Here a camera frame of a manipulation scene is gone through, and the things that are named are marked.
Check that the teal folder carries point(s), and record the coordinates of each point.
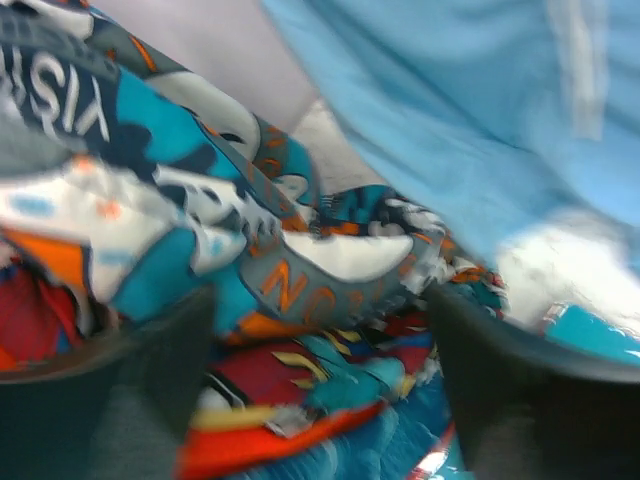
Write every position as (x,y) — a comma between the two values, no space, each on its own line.
(573,326)

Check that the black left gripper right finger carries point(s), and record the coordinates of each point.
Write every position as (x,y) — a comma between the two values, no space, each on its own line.
(527,408)

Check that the blue patterned shorts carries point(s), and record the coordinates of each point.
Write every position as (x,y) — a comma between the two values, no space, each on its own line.
(405,435)

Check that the dark comic print shorts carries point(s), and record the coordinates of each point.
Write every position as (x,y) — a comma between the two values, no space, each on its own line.
(289,345)

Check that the light blue shorts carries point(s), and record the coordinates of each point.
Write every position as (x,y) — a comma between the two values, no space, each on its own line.
(496,114)

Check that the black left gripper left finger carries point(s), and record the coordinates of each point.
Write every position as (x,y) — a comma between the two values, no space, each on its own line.
(116,408)

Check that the colourful cartoon print shorts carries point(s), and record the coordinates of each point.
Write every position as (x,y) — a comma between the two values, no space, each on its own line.
(119,191)

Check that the orange shorts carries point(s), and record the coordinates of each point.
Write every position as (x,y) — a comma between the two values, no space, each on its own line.
(215,454)

